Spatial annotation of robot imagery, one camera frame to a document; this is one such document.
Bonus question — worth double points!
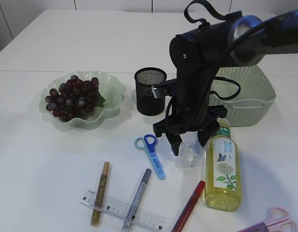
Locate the green wavy plastic plate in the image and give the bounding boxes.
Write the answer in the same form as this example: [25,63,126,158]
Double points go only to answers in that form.
[39,71,126,128]

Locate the blue capped safety scissors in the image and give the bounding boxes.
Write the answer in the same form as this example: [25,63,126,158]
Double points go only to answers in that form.
[134,134,166,180]

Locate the silver glitter pen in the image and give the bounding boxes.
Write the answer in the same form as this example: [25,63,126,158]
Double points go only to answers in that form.
[120,169,152,232]

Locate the gold glitter pen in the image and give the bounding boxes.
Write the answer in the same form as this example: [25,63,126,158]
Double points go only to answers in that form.
[90,162,110,227]

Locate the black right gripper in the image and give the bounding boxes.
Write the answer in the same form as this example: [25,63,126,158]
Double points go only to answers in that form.
[153,97,227,156]

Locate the clear plastic sheet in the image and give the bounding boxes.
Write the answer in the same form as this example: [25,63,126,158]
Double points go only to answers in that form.
[175,142,205,177]

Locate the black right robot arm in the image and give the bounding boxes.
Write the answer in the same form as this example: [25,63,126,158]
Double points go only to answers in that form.
[152,10,298,155]

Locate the green woven plastic basket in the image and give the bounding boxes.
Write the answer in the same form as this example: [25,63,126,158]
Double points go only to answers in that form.
[209,66,276,127]

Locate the purple artificial grape bunch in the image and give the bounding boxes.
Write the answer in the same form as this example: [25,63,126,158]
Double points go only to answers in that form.
[45,74,105,122]

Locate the yellow tea drink bottle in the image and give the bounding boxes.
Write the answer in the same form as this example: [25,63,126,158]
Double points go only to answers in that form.
[203,118,242,212]

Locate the red glitter pen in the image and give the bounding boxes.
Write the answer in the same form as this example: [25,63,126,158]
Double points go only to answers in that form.
[171,180,205,232]

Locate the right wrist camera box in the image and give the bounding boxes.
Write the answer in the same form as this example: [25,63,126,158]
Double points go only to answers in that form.
[151,78,177,99]

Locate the clear plastic ruler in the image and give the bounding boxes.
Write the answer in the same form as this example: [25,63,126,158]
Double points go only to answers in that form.
[80,190,166,232]

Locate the pink purple scissors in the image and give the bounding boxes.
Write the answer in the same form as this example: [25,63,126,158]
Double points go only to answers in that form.
[240,207,298,232]

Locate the black mesh pen cup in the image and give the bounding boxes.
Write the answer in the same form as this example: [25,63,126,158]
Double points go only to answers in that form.
[134,67,167,116]

